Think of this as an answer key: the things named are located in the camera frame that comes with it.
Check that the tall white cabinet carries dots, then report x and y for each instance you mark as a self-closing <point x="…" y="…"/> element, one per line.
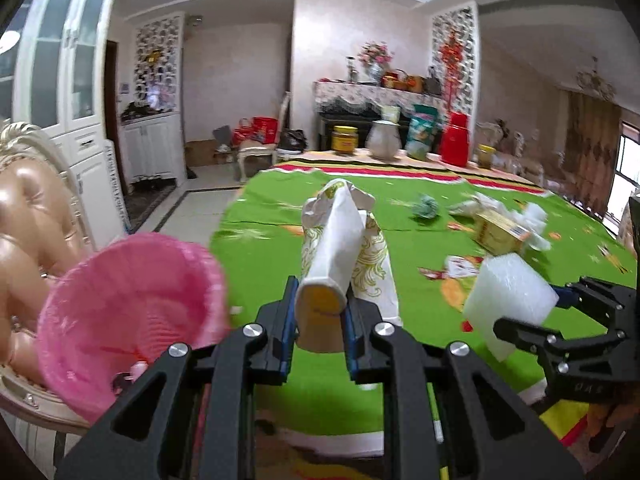
<point x="80" y="60"/>

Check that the white foam wrap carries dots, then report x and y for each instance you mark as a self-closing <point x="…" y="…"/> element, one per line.
<point x="535" y="225"/>

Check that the brown curtain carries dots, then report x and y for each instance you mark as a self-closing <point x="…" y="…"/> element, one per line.
<point x="592" y="160"/>

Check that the white lattice screen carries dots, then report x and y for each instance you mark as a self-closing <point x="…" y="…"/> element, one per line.
<point x="470" y="60"/>
<point x="160" y="60"/>

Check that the green knitted ball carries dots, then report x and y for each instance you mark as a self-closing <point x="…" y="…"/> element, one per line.
<point x="425" y="206"/>

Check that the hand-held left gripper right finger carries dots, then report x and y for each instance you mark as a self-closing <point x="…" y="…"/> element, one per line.
<point x="350" y="340"/>

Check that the yellow lid glass jar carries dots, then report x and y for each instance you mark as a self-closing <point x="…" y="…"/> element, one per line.
<point x="345" y="141"/>

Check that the patterned paper bag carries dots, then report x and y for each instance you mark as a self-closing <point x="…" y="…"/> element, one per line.
<point x="335" y="240"/>

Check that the cream dining chair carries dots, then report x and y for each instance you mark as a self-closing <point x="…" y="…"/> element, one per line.
<point x="255" y="152"/>

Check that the window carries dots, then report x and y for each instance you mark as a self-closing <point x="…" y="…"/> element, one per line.
<point x="627" y="170"/>

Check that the pink trash bin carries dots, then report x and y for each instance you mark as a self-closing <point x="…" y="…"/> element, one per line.
<point x="125" y="300"/>

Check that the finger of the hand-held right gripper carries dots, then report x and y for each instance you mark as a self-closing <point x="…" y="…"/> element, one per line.
<point x="562" y="296"/>
<point x="530" y="335"/>

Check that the carved beige sofa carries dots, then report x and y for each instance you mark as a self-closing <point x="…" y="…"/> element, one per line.
<point x="515" y="155"/>

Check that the chandelier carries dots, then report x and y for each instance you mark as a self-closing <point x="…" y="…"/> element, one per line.
<point x="595" y="82"/>

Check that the white foam block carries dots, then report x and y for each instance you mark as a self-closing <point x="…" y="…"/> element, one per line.
<point x="505" y="285"/>

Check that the lace piano cover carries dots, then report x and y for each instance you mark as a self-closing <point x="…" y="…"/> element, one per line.
<point x="350" y="91"/>

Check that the red gift box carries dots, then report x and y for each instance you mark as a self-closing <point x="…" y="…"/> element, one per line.
<point x="265" y="131"/>

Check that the black handbag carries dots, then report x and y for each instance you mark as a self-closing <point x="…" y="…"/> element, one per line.
<point x="433" y="85"/>

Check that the beige leather carved chair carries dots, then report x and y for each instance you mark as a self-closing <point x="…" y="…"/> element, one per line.
<point x="30" y="220"/>

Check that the yellow carton box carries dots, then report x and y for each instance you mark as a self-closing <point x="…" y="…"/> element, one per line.
<point x="495" y="232"/>

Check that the flower vase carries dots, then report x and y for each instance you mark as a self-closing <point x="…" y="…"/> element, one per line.
<point x="376" y="60"/>

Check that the red knot ornament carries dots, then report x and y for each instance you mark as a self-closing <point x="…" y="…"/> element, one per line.
<point x="451" y="60"/>

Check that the white patterned board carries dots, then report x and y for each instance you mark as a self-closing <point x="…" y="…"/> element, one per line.
<point x="117" y="185"/>

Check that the white shoe cabinet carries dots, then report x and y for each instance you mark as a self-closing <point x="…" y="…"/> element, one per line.
<point x="152" y="145"/>

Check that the white ceramic teapot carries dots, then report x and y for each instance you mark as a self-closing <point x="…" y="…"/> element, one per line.
<point x="382" y="142"/>

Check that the crumpled white tissue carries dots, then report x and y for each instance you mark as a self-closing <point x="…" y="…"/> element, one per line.
<point x="470" y="207"/>

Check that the cardboard box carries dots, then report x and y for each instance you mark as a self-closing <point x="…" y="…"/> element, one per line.
<point x="200" y="154"/>

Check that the person's right hand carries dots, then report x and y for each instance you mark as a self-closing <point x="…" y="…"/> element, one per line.
<point x="600" y="412"/>

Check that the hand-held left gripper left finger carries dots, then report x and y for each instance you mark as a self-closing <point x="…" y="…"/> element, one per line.
<point x="287" y="330"/>

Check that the green snack bag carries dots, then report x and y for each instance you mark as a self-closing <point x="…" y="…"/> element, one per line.
<point x="421" y="135"/>

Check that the red gift bag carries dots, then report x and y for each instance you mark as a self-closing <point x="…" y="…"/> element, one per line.
<point x="242" y="132"/>

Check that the small glass jar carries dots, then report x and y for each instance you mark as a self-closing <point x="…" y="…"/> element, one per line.
<point x="486" y="156"/>

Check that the dark doormat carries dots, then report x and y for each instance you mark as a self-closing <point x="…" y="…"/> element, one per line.
<point x="150" y="207"/>

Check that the red thermos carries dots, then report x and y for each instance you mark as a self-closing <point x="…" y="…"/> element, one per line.
<point x="455" y="142"/>

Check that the black piano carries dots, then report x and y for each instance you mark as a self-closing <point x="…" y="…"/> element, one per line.
<point x="325" y="132"/>

